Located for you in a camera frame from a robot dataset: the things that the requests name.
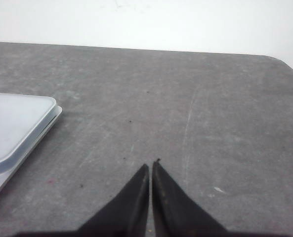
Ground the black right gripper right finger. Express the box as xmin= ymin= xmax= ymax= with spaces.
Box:
xmin=152 ymin=161 xmax=229 ymax=237

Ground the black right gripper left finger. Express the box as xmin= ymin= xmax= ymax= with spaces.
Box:
xmin=77 ymin=164 xmax=149 ymax=237

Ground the silver digital kitchen scale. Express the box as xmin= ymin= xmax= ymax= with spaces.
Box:
xmin=0 ymin=93 xmax=62 ymax=191

